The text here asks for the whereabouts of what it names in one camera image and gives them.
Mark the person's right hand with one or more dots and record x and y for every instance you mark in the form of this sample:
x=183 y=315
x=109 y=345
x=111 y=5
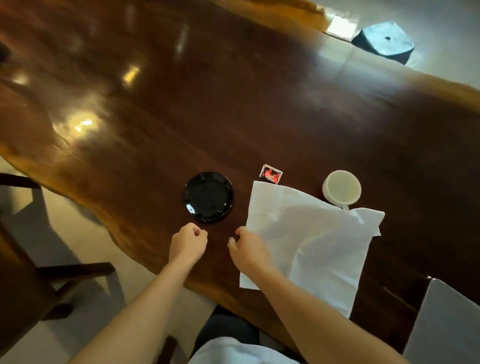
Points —
x=252 y=253

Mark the person's left hand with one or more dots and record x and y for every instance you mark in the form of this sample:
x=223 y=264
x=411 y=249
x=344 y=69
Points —
x=186 y=244

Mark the person's left fingers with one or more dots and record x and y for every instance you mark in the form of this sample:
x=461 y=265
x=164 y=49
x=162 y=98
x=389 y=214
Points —
x=195 y=231

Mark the person's right fingers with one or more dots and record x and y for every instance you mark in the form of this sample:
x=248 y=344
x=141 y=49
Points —
x=238 y=240

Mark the white paper napkin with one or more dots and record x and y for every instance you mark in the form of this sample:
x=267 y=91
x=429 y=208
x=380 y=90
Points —
x=318 y=243

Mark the person's left forearm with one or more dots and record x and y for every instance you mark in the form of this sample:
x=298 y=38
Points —
x=137 y=317

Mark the person's right forearm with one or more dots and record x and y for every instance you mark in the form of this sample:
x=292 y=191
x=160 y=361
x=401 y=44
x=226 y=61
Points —
x=318 y=322

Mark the black round saucer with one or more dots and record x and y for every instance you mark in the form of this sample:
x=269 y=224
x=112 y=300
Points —
x=208 y=197

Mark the red tea bag packet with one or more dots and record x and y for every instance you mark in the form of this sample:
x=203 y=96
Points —
x=270 y=174

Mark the person's dark trousers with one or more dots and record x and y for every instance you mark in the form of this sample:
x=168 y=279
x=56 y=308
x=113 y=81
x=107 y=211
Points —
x=225 y=328

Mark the person's white shirt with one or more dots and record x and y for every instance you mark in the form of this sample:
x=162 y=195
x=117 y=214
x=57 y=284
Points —
x=240 y=354

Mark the white ceramic cup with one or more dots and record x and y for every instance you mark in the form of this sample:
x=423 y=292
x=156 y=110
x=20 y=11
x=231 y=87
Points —
x=342 y=188

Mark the dark wooden chair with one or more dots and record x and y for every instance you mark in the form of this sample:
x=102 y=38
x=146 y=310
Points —
x=26 y=285

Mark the grey flat board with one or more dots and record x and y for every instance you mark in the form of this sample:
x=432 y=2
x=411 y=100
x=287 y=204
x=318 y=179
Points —
x=446 y=326

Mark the dark square stool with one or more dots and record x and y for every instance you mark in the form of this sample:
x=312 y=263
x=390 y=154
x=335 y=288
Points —
x=384 y=42

